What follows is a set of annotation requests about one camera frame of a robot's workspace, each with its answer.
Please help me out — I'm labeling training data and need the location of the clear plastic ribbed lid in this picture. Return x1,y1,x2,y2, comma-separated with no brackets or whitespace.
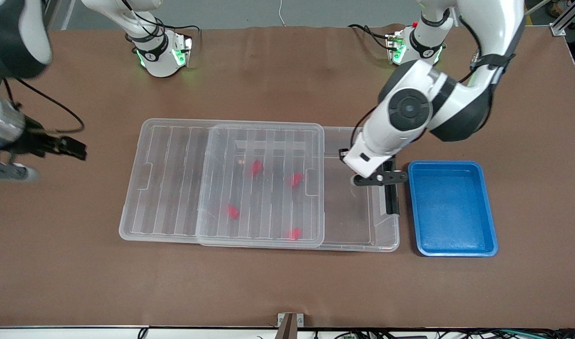
119,118,325,249

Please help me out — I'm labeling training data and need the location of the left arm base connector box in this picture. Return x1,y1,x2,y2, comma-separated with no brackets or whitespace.
385,31,406,65

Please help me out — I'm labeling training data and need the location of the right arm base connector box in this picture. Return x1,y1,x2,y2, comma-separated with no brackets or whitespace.
172,32,194,67

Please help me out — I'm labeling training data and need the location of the clear plastic storage box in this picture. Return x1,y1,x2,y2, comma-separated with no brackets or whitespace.
196,123,401,253

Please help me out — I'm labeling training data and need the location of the blue plastic tray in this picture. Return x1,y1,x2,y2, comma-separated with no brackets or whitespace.
407,160,499,258

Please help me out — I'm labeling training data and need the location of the black box latch handle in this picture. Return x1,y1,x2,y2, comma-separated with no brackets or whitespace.
382,159,400,216

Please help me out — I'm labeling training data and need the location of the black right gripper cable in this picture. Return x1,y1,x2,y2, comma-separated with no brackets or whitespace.
2,78,86,135

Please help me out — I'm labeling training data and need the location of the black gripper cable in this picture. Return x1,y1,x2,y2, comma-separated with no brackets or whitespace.
349,14,486,147
2,78,86,135

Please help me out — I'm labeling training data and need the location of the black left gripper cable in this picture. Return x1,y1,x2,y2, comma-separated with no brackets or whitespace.
349,14,486,147

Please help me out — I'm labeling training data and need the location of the black left arm base cable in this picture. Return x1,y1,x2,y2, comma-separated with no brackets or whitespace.
347,24,392,50

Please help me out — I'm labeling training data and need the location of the black arm base cable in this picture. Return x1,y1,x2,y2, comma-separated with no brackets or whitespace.
120,0,201,45
347,24,392,50

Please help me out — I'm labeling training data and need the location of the black right arm base cable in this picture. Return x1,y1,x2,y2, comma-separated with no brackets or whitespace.
120,0,201,45

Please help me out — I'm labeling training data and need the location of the grey metal bracket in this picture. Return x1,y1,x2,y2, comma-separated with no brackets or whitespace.
277,313,305,327

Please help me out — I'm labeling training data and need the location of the brown camera mount post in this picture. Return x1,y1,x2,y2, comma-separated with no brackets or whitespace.
275,314,298,339

